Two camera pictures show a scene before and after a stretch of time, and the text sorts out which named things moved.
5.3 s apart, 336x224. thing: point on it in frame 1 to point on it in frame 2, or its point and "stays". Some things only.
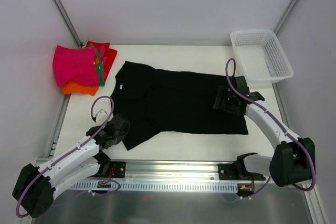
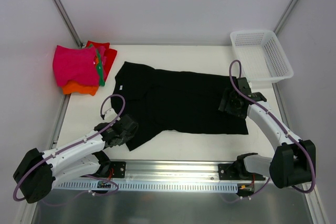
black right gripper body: x=219 y=98 stays
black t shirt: x=157 y=101 stays
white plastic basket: x=261 y=56 stays
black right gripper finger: x=219 y=97 to x=225 y=96
